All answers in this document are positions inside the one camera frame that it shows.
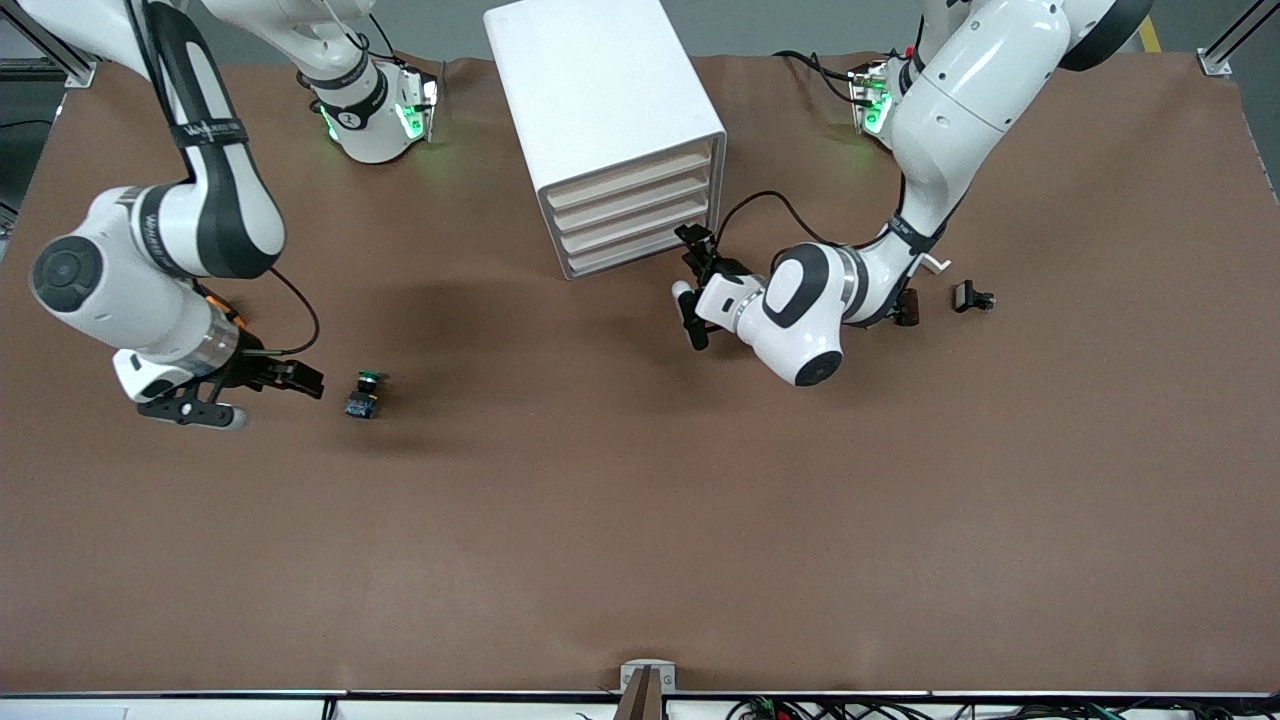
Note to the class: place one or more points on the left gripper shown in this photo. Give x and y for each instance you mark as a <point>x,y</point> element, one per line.
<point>722,270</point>

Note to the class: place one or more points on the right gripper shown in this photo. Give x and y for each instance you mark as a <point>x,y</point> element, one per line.
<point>254,367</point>

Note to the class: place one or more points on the green button with blue base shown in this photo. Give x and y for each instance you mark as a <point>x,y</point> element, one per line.
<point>364,396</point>

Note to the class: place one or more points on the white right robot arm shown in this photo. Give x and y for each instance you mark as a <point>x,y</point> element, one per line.
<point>150,290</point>

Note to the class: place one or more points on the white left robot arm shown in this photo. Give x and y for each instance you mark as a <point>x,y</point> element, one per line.
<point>960,90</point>

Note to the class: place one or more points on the small brown component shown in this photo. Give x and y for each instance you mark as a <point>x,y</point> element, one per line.
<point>908,308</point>

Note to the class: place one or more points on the small black clip component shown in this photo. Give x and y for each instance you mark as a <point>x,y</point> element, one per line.
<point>966,296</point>

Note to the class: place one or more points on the white table edge rail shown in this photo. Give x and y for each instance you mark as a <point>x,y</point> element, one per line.
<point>200,707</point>

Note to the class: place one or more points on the aluminium frame profile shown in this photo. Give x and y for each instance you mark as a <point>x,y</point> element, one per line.
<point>80,72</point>
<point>1215,62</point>

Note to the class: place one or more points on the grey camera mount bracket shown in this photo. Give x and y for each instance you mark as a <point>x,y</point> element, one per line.
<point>648,685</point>

